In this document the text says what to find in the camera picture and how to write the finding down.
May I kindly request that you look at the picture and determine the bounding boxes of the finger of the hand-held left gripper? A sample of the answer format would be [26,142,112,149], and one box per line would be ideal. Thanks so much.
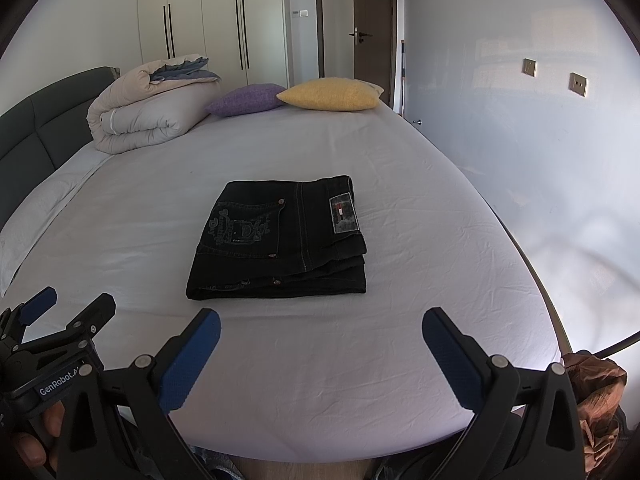
[21,293,117,357]
[9,286,59,331]

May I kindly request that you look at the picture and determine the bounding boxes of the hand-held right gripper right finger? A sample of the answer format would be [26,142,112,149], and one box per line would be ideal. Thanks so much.
[421,306,586,480]

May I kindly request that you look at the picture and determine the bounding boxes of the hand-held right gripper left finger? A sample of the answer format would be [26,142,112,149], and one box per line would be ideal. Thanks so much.
[55,307,222,480]

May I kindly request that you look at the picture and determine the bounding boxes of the black denim pants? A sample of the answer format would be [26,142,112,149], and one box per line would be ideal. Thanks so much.
[185,175,368,302]

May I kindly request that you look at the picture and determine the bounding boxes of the person's left hand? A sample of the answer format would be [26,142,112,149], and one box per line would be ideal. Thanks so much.
[12,400,67,467]

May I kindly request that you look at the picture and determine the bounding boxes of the bed with white sheet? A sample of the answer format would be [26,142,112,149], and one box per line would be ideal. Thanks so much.
[0,105,576,463]

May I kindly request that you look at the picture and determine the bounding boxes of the brown garment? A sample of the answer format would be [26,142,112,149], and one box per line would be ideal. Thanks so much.
[560,350,628,480]

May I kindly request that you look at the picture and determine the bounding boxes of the black curved bar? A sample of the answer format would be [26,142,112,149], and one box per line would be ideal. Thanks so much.
[575,330,640,361]

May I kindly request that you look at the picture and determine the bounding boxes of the dark grey headboard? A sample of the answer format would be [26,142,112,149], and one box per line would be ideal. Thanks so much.
[0,66,121,231]

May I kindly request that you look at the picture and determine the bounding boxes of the folded beige duvet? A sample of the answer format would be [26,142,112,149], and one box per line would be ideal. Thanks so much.
[86,54,222,156]

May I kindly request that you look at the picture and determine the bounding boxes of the purple pillow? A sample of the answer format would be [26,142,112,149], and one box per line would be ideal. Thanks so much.
[206,83,287,118]

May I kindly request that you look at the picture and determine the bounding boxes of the yellow pillow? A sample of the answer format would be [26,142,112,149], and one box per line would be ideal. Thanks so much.
[276,77,385,112]

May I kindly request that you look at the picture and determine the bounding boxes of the cream wardrobe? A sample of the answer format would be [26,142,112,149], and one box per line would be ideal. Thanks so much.
[136,0,291,88]

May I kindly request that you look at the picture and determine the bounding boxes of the brown door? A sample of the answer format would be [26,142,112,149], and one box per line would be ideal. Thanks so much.
[314,0,405,86]

